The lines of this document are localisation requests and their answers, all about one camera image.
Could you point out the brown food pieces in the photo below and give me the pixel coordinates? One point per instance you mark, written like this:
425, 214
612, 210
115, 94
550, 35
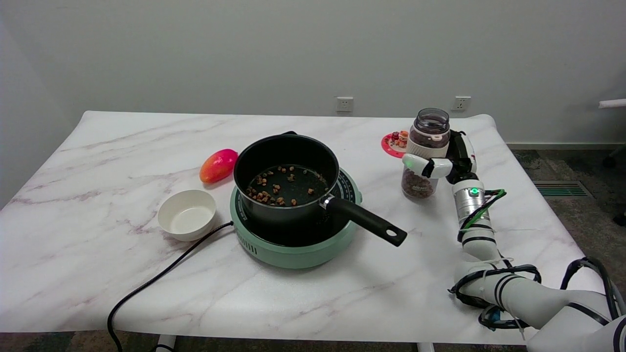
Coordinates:
279, 186

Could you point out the white bowl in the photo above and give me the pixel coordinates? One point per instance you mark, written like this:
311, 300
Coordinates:
188, 217

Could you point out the red orange mango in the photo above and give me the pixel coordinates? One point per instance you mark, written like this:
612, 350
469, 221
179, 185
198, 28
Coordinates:
217, 165

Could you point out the white bar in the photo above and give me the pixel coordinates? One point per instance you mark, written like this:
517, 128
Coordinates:
614, 103

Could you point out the white table leg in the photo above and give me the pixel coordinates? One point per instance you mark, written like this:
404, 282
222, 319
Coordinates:
425, 347
166, 343

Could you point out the floor vent grille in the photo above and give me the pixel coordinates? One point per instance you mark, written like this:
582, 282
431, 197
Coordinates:
562, 189

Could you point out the small orange red toy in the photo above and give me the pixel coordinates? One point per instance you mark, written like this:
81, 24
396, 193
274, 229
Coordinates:
403, 139

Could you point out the white zip tie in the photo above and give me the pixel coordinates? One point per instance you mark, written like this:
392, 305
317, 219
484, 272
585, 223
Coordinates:
519, 328

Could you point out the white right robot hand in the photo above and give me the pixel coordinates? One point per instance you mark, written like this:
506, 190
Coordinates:
463, 156

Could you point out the clear jar with brown food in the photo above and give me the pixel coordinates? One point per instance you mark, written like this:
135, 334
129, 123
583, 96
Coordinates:
430, 134

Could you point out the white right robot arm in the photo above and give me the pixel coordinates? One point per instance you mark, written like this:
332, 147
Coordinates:
538, 298

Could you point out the green induction cooker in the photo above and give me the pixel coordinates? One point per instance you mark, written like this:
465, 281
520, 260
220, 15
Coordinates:
293, 256

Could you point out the white wall outlet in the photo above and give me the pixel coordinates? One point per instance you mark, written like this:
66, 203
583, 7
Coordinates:
461, 103
345, 104

